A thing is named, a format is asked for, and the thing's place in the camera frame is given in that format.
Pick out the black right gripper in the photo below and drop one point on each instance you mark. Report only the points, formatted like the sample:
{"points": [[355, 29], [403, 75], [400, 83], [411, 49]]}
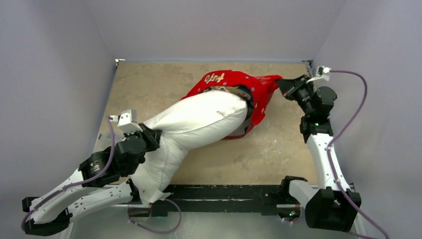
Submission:
{"points": [[292, 88]]}

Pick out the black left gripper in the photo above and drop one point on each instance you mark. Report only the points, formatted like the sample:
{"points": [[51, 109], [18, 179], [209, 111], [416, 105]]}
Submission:
{"points": [[152, 136]]}

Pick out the red printed pillowcase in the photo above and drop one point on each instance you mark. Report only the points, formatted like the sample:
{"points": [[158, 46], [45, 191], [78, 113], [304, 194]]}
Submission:
{"points": [[256, 90]]}

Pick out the white pillow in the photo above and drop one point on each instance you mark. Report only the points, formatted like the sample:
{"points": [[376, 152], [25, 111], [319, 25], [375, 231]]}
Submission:
{"points": [[191, 123]]}

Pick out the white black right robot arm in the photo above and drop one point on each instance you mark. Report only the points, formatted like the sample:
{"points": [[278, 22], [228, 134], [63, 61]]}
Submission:
{"points": [[330, 206]]}

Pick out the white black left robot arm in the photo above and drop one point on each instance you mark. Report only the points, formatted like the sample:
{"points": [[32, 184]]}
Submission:
{"points": [[89, 188]]}

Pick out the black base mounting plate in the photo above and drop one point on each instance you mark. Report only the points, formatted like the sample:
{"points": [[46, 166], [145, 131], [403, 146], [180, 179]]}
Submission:
{"points": [[267, 200]]}

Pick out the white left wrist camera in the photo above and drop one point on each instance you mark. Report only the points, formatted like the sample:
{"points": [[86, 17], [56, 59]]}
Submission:
{"points": [[127, 121]]}

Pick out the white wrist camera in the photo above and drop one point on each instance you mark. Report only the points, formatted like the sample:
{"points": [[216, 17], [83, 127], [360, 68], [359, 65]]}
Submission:
{"points": [[127, 121], [322, 75]]}

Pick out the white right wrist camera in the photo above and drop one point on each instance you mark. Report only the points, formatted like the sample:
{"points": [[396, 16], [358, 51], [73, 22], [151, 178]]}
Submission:
{"points": [[322, 75]]}

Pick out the aluminium front frame rail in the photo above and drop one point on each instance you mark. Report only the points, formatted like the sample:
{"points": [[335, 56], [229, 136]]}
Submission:
{"points": [[294, 201]]}

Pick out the metal corner bracket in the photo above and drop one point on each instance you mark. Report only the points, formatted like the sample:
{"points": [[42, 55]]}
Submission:
{"points": [[118, 61]]}

